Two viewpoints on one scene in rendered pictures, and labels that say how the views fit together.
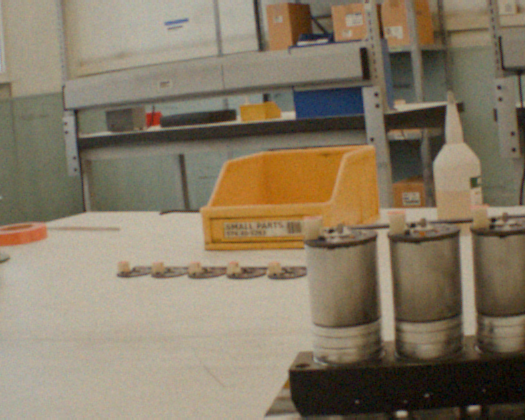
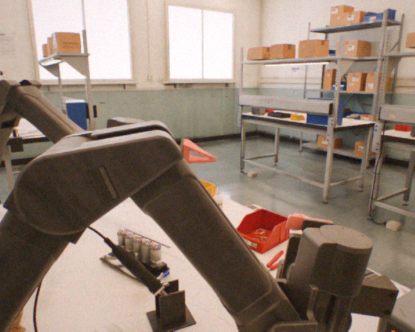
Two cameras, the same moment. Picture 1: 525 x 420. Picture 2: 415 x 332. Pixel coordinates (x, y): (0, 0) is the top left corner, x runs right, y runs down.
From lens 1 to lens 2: 62 cm
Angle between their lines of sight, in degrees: 24
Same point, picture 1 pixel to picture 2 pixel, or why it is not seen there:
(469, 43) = (404, 91)
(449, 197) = not seen: hidden behind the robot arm
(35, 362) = (106, 229)
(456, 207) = not seen: hidden behind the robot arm
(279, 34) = (327, 80)
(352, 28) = (353, 82)
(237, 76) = (290, 105)
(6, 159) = (229, 108)
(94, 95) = (247, 102)
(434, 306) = (127, 247)
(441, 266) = (128, 242)
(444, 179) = not seen: hidden behind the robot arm
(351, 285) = (120, 240)
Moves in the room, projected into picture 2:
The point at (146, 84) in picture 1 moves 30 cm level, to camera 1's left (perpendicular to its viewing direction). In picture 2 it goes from (263, 102) to (236, 101)
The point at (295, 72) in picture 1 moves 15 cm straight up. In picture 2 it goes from (308, 108) to (308, 91)
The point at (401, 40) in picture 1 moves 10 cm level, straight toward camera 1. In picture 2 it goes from (371, 89) to (371, 89)
